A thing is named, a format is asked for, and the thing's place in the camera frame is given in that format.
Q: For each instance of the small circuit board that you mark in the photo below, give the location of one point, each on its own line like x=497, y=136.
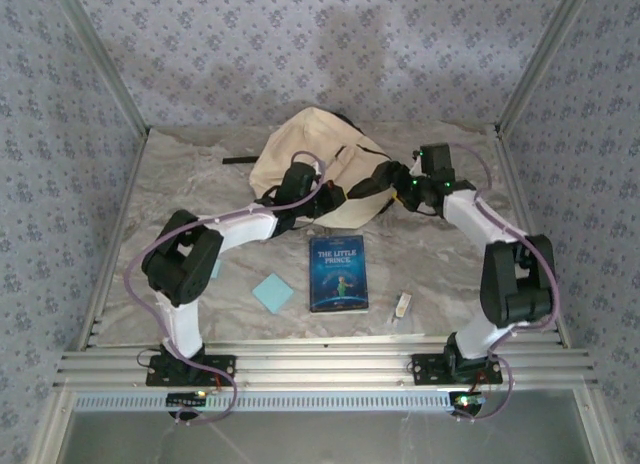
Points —
x=187, y=399
x=467, y=400

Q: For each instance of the blue Little Prince book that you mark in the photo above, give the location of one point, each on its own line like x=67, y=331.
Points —
x=339, y=279

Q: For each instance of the grey metal panel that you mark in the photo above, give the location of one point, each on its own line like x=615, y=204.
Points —
x=325, y=439

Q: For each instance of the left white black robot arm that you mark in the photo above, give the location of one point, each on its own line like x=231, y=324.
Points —
x=240, y=231

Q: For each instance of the cream canvas backpack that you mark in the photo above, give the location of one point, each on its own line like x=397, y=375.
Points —
x=300, y=144

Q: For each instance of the aluminium frame post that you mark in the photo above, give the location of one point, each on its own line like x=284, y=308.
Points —
x=539, y=59
x=105, y=59

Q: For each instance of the aluminium side rail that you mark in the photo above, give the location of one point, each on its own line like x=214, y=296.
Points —
x=123, y=209
x=516, y=184

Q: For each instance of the aluminium front rail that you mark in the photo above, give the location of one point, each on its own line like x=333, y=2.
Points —
x=325, y=369

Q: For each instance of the blue sticky note pad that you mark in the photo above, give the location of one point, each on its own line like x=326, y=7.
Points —
x=273, y=293
x=217, y=270

